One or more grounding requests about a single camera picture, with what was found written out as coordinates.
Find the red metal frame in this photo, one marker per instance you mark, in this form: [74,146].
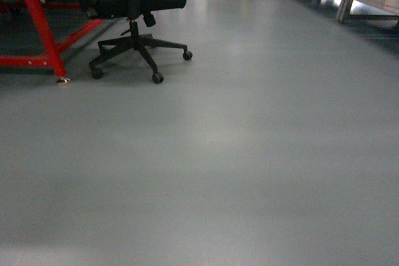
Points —
[52,51]

